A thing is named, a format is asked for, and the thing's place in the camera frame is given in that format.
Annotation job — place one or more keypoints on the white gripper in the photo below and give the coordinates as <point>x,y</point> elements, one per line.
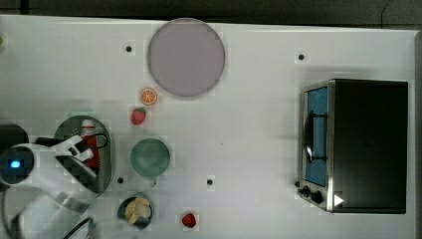
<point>76,147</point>

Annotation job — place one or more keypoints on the red strawberry near front edge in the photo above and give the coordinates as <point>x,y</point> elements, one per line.
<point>189,220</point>

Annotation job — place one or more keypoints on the red strawberry with green leaf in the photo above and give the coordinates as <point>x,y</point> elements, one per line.
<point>138,116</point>

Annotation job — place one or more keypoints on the blue bowl with chips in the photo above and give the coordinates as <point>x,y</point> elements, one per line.
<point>137,211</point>

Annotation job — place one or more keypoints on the red ketchup bottle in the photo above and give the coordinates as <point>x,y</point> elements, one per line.
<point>88,134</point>

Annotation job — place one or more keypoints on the orange slice toy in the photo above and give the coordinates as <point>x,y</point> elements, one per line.
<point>148,96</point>

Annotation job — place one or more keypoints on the green oval strainer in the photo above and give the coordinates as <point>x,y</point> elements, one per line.
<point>73,126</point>

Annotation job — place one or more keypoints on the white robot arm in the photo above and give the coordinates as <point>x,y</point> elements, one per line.
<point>57,168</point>

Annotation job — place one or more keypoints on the grey round plate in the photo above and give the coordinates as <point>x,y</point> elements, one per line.
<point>186,57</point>

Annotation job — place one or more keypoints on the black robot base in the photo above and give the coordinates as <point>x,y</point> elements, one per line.
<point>11,134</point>

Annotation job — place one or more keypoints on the green mug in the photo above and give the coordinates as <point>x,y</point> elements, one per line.
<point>149,158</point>

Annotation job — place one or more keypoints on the silver black toaster oven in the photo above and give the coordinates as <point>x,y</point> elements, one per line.
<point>354,146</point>

